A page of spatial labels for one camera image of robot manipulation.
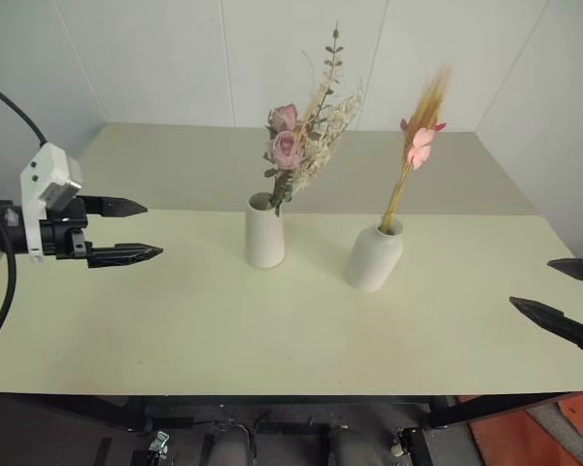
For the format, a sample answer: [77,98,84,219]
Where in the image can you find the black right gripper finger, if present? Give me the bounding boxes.
[508,296,583,350]
[547,257,583,293]

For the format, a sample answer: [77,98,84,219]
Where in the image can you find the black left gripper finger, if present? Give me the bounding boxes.
[85,241,164,270]
[80,195,149,219]

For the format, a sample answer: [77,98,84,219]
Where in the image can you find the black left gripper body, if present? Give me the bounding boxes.
[38,195,92,260]

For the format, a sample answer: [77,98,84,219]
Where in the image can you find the yellow grass pink flower bouquet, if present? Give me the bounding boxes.
[379,62,455,235]

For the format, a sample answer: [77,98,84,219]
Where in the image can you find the orange object under table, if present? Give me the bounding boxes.
[459,390,583,466]

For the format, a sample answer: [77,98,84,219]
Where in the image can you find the tapered white vase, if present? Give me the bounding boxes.
[244,191,287,270]

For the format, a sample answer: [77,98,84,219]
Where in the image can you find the pink rose dried bouquet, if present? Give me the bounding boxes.
[262,19,366,217]

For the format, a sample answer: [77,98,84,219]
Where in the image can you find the rounded white bottle vase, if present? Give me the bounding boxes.
[345,217,405,293]

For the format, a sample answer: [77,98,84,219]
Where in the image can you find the silver metal clamp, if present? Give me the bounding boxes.
[147,430,172,458]

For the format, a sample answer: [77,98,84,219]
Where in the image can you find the dark grey rounded shape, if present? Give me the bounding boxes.
[207,426,259,466]

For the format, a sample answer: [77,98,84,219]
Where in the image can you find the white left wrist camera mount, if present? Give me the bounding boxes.
[19,143,85,264]

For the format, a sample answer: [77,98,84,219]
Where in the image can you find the black metal table frame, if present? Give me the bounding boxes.
[0,389,583,466]

